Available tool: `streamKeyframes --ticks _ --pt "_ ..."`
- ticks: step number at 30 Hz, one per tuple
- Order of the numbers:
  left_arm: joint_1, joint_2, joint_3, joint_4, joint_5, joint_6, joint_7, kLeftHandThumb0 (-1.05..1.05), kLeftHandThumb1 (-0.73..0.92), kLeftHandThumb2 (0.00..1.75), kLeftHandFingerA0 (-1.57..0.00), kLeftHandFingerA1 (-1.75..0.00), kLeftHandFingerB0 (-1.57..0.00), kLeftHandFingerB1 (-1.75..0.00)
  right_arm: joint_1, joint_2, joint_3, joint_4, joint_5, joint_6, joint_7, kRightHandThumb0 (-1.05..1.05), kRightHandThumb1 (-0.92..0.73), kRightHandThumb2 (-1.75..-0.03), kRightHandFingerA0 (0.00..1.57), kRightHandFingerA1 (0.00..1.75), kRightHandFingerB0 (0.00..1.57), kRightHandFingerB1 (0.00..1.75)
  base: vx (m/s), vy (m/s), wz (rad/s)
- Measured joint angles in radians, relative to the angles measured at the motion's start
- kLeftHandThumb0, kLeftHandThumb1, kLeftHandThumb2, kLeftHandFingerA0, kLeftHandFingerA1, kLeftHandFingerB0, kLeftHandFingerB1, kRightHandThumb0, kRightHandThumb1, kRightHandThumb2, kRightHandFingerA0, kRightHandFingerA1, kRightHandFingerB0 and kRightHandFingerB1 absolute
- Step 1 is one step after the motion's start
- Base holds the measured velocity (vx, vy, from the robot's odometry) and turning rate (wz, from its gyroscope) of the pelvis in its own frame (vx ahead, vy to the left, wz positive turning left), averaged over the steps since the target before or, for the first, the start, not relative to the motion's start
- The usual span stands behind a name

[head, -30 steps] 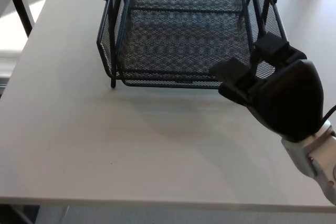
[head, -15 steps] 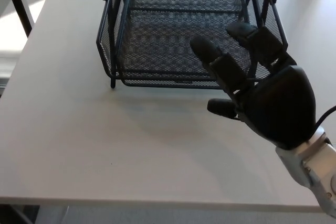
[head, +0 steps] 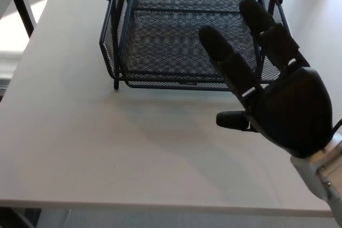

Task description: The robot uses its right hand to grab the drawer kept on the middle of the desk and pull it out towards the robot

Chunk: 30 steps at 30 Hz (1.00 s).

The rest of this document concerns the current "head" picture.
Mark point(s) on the black mesh drawer tray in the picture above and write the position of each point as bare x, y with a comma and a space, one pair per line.
165, 46

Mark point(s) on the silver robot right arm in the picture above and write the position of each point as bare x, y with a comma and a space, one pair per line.
320, 180

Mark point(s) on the black mesh tray with label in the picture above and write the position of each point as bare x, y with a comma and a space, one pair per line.
173, 85

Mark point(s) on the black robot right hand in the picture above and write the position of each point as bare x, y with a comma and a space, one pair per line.
294, 110

